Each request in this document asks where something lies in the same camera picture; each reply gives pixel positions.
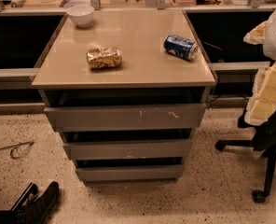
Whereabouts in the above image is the grey bottom drawer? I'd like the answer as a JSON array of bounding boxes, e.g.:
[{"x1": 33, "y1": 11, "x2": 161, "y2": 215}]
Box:
[{"x1": 76, "y1": 164, "x2": 184, "y2": 182}]

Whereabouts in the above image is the grey drawer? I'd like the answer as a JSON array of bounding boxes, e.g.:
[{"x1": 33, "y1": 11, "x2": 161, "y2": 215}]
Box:
[
  {"x1": 63, "y1": 139, "x2": 191, "y2": 161},
  {"x1": 45, "y1": 104, "x2": 206, "y2": 133},
  {"x1": 76, "y1": 164, "x2": 184, "y2": 182}
]

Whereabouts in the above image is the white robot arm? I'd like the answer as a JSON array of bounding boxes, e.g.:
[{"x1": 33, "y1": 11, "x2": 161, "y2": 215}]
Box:
[{"x1": 243, "y1": 9, "x2": 276, "y2": 126}]

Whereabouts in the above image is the grey drawer cabinet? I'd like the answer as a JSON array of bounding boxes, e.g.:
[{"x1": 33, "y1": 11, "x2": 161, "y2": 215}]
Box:
[{"x1": 31, "y1": 8, "x2": 217, "y2": 186}]

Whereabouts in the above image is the grey top drawer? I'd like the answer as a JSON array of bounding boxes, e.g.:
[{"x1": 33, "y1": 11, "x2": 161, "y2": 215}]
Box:
[{"x1": 45, "y1": 104, "x2": 206, "y2": 133}]

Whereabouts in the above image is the grey middle drawer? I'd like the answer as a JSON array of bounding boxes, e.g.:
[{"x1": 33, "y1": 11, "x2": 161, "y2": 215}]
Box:
[{"x1": 63, "y1": 139, "x2": 191, "y2": 161}]

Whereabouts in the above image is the blue soda can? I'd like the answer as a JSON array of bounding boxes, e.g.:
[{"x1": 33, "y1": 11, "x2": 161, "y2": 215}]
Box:
[{"x1": 163, "y1": 35, "x2": 198, "y2": 61}]

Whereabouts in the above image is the white bowl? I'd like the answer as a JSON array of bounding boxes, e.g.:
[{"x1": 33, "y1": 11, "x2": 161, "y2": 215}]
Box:
[{"x1": 66, "y1": 5, "x2": 94, "y2": 27}]

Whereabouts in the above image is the black office chair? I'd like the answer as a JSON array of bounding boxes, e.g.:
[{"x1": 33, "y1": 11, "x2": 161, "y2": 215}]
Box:
[{"x1": 214, "y1": 111, "x2": 276, "y2": 203}]

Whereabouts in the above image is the black shoe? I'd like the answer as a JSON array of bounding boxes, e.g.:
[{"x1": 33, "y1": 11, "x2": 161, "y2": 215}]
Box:
[{"x1": 0, "y1": 181, "x2": 60, "y2": 224}]

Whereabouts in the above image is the cable loop on floor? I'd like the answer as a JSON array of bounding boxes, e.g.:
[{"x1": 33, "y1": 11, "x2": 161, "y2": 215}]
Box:
[{"x1": 0, "y1": 140, "x2": 35, "y2": 160}]

